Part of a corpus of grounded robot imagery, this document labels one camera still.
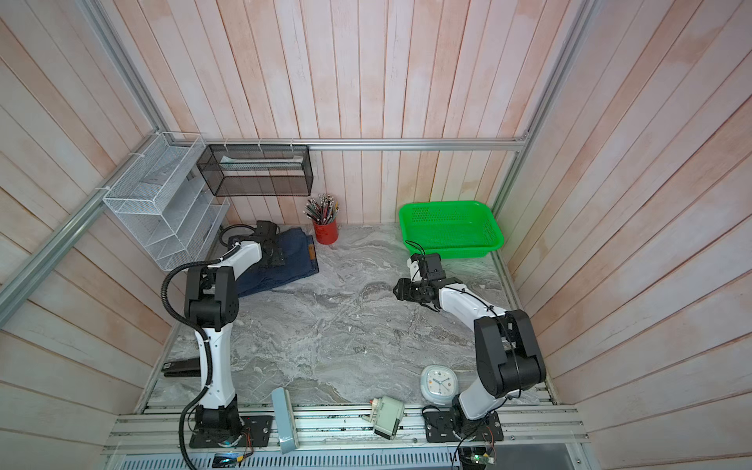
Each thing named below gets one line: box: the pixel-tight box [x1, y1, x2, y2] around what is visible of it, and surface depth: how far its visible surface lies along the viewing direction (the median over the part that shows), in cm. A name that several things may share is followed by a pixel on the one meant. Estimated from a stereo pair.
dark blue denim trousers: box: [235, 227, 320, 299], surface depth 106 cm
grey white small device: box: [361, 395, 405, 441], surface depth 74 cm
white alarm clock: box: [420, 364, 459, 406], surface depth 80 cm
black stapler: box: [160, 357, 201, 377], surface depth 86 cm
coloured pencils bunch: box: [302, 192, 340, 225], surface depth 108 cm
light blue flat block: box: [271, 386, 299, 455], surface depth 73 cm
